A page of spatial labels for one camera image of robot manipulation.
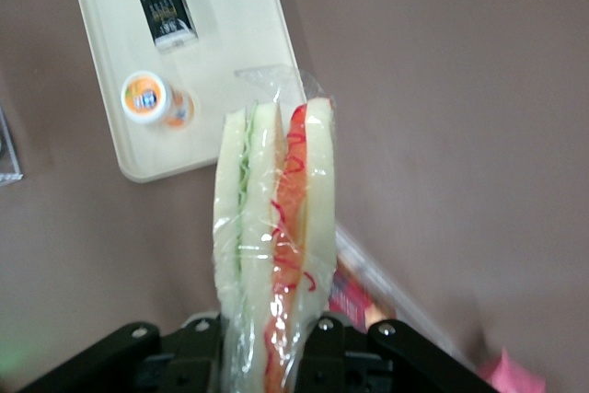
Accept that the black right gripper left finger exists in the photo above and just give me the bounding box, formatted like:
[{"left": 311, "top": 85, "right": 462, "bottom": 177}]
[{"left": 17, "top": 312, "right": 227, "bottom": 393}]

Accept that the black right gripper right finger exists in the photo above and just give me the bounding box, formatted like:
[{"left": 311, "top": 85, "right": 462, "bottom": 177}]
[{"left": 293, "top": 312, "right": 502, "bottom": 393}]

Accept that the plastic triangle sandwich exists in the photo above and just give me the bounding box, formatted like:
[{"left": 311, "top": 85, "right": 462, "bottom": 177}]
[{"left": 211, "top": 66, "right": 341, "bottom": 393}]

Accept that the beige plastic serving tray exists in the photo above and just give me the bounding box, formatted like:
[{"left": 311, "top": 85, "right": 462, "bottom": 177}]
[{"left": 64, "top": 0, "right": 309, "bottom": 184}]

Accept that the red tartan cookie box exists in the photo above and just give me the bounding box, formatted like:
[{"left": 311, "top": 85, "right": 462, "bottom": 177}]
[{"left": 327, "top": 221, "right": 466, "bottom": 360}]

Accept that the pink cartoon snack pack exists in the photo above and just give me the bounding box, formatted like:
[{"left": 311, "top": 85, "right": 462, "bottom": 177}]
[{"left": 475, "top": 347, "right": 548, "bottom": 393}]

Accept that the clear acrylic stepped stand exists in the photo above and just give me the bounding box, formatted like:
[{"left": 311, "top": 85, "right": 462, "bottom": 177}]
[{"left": 0, "top": 101, "right": 25, "bottom": 188}]

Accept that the orange lid yogurt cup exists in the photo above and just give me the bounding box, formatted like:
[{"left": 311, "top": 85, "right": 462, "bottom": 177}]
[{"left": 120, "top": 70, "right": 195, "bottom": 129}]

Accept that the small black gold-print box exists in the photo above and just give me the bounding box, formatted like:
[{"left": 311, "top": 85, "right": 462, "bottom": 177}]
[{"left": 137, "top": 0, "right": 201, "bottom": 51}]

